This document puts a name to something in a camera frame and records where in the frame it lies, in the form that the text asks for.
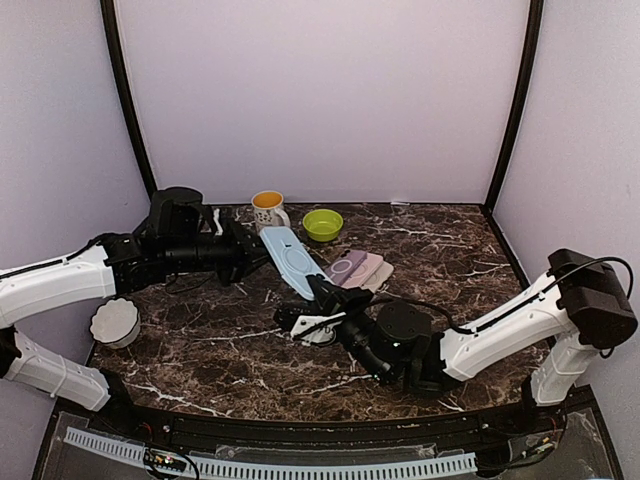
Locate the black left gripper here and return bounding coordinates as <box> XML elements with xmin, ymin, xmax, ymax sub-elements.
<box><xmin>162</xmin><ymin>216</ymin><xmax>281</xmax><ymax>287</ymax></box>

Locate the light blue phone case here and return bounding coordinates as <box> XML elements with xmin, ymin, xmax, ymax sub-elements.
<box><xmin>259</xmin><ymin>226</ymin><xmax>326</xmax><ymax>301</ymax></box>

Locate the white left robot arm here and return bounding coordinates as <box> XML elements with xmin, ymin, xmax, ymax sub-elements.
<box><xmin>1</xmin><ymin>187</ymin><xmax>270</xmax><ymax>436</ymax></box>

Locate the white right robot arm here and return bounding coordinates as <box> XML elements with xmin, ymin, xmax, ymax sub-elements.
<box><xmin>274</xmin><ymin>248</ymin><xmax>639</xmax><ymax>434</ymax></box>

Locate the clear purple phone case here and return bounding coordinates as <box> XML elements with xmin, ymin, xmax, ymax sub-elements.
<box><xmin>324</xmin><ymin>250</ymin><xmax>367</xmax><ymax>286</ymax></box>

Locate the pink phone case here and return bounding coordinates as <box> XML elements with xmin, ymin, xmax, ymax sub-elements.
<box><xmin>342</xmin><ymin>253</ymin><xmax>384</xmax><ymax>289</ymax></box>

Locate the beige phone case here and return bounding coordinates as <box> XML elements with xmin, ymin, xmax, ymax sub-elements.
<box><xmin>363</xmin><ymin>261</ymin><xmax>394</xmax><ymax>293</ymax></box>

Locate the white floral mug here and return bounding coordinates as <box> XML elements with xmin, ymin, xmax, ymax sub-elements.
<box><xmin>251</xmin><ymin>191</ymin><xmax>291</xmax><ymax>233</ymax></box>

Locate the lime green bowl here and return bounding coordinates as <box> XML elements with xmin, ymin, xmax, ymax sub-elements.
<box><xmin>302</xmin><ymin>209</ymin><xmax>344</xmax><ymax>243</ymax></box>

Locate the white scalloped dish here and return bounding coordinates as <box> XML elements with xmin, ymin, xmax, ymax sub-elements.
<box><xmin>90</xmin><ymin>298</ymin><xmax>140</xmax><ymax>349</ymax></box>

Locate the small circuit board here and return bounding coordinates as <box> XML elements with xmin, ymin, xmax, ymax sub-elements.
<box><xmin>142</xmin><ymin>448</ymin><xmax>189</xmax><ymax>474</ymax></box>

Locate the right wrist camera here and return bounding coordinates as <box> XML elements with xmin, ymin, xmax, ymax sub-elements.
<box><xmin>290</xmin><ymin>312</ymin><xmax>346</xmax><ymax>347</ymax></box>

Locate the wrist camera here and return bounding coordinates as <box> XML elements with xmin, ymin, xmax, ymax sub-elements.
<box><xmin>198</xmin><ymin>205</ymin><xmax>224</xmax><ymax>236</ymax></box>
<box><xmin>290</xmin><ymin>312</ymin><xmax>346</xmax><ymax>347</ymax></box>

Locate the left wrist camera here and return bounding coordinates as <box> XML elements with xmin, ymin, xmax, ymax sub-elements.
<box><xmin>198</xmin><ymin>205</ymin><xmax>224</xmax><ymax>236</ymax></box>

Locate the black front table rail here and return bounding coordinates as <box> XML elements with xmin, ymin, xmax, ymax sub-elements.
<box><xmin>90</xmin><ymin>363</ymin><xmax>567</xmax><ymax>461</ymax></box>

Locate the light blue slotted cable duct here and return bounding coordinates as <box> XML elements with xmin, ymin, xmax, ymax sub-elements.
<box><xmin>63</xmin><ymin>427</ymin><xmax>478</xmax><ymax>480</ymax></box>

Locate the black left frame post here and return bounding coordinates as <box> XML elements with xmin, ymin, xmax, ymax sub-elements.
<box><xmin>100</xmin><ymin>0</ymin><xmax>158</xmax><ymax>199</ymax></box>

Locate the black frame post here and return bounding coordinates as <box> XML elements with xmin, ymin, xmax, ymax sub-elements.
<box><xmin>100</xmin><ymin>0</ymin><xmax>158</xmax><ymax>199</ymax></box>
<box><xmin>483</xmin><ymin>0</ymin><xmax>545</xmax><ymax>216</ymax></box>

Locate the black right frame post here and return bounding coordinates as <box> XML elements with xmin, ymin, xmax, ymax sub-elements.
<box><xmin>483</xmin><ymin>0</ymin><xmax>545</xmax><ymax>216</ymax></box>

